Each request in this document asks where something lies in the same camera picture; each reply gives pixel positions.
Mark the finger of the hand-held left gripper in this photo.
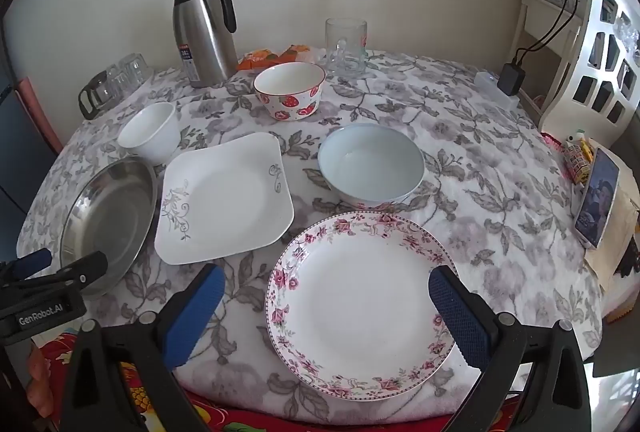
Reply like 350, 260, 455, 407
10, 251, 109, 297
0, 248, 53, 283

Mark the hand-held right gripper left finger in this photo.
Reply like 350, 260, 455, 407
60, 263, 226, 432

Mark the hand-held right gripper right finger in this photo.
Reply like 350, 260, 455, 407
428, 265, 593, 432

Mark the stainless steel plate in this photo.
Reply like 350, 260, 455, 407
60, 156, 159, 297

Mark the round pink floral plate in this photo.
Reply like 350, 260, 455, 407
265, 211, 460, 402

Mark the square white plate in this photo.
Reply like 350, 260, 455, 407
154, 132, 295, 265

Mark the white square bowl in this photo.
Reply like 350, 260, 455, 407
117, 102, 180, 167

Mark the light blue bowl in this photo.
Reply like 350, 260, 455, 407
318, 123, 426, 209

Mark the strawberry print bowl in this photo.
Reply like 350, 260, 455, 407
253, 62, 327, 121

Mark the dark blue panel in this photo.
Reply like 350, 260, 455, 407
0, 82, 52, 217

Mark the pink board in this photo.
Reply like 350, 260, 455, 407
15, 79, 64, 153

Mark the glass teapot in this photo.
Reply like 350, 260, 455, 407
78, 70, 122, 120

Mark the smartphone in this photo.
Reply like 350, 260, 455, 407
574, 148, 621, 247

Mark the small glass cup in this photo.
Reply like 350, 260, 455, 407
122, 53, 153, 87
107, 64, 132, 97

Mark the small juice box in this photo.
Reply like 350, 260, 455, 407
564, 131, 597, 185

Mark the white power strip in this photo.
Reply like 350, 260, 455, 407
475, 70, 521, 110

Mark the black charger adapter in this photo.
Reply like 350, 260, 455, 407
497, 64, 524, 96

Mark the stainless steel thermos jug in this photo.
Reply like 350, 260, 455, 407
171, 0, 239, 88

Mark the orange snack packet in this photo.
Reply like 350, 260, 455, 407
237, 50, 279, 70
277, 43, 312, 63

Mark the white lattice shelf rack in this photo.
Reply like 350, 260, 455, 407
510, 0, 640, 147

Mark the clear glass mug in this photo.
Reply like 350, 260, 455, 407
325, 18, 368, 80

